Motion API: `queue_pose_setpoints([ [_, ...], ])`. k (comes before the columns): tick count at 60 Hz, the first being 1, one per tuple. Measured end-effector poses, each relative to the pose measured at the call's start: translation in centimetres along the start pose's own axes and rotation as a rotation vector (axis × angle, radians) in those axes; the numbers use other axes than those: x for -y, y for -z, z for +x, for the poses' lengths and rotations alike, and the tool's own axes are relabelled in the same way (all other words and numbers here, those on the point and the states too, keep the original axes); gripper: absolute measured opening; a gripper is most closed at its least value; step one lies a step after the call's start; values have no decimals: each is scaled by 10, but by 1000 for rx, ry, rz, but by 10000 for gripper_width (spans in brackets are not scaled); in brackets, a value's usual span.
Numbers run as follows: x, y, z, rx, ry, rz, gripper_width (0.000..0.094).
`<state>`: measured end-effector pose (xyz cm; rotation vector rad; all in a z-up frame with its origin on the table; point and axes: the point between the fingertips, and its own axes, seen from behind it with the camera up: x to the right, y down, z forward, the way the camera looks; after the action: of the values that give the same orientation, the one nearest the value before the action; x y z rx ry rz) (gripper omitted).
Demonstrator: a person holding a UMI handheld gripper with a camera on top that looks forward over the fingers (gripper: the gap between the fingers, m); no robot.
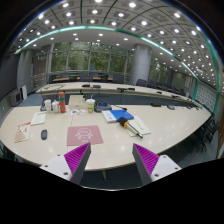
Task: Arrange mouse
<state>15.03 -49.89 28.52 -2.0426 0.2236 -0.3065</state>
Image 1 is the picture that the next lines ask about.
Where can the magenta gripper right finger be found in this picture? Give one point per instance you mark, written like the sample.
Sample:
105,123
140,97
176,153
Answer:
151,166

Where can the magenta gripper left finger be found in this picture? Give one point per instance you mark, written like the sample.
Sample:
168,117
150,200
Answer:
69,166

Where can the pink mouse pad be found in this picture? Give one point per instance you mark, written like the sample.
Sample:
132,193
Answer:
79,135

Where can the black computer mouse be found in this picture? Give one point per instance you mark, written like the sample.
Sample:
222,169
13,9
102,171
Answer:
44,134

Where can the white document under umbrella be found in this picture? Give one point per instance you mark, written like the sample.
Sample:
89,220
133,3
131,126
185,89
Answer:
137,123

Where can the white paper sheet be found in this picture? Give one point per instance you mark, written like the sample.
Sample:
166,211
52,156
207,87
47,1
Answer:
38,118

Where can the red and white booklet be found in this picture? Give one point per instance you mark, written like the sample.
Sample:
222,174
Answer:
22,132

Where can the black office chair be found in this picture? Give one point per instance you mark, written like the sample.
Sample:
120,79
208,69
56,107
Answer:
205,133

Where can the blue book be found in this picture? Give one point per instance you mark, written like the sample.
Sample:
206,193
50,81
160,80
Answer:
116,114

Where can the white cup with lid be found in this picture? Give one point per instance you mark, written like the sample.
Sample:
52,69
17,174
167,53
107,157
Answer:
55,106

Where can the brown cardboard box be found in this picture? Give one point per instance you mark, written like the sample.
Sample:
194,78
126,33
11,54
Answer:
77,102

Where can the dark conference phone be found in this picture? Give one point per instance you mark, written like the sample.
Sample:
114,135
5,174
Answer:
99,107

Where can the green and white cup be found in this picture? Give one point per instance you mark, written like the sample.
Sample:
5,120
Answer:
90,105

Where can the white paper cup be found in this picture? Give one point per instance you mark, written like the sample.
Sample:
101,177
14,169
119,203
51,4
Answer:
48,105

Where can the orange water bottle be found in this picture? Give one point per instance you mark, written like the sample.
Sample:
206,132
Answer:
62,102

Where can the grey round pillar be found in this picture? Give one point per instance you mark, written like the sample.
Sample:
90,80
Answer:
141,63

